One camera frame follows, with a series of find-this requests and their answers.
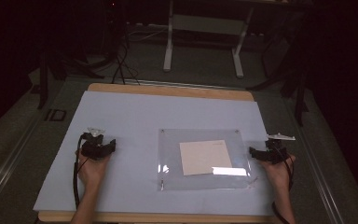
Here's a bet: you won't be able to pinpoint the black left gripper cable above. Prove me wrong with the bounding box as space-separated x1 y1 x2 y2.
72 133 90 210

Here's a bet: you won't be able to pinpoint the person's left hand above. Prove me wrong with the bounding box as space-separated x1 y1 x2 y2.
76 148 113 194

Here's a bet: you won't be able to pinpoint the metal floor rail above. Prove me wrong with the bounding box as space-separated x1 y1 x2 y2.
283 92 348 224
0 120 43 216
123 78 248 91

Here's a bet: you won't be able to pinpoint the light blue table mat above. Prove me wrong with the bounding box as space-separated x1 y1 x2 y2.
33 90 294 217

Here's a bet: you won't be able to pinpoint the person's right hand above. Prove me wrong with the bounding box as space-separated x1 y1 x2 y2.
259 153 297 195

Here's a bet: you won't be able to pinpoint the black metal stand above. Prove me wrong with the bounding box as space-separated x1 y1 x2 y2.
36 46 119 110
246 12 310 127

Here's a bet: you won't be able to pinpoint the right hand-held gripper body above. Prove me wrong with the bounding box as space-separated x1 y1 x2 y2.
260 133 296 165

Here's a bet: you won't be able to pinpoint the wooden table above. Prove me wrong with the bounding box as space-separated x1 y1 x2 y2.
37 82 282 224

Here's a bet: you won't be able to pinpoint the black floor cables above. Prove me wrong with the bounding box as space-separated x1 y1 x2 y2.
111 36 142 86

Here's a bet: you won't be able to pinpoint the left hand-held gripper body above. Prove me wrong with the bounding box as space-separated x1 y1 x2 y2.
80 126 110 161

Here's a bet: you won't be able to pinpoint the white metal desk frame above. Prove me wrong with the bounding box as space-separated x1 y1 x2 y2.
162 0 255 79

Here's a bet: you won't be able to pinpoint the white paper sheet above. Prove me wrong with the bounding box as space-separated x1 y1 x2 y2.
179 139 233 176

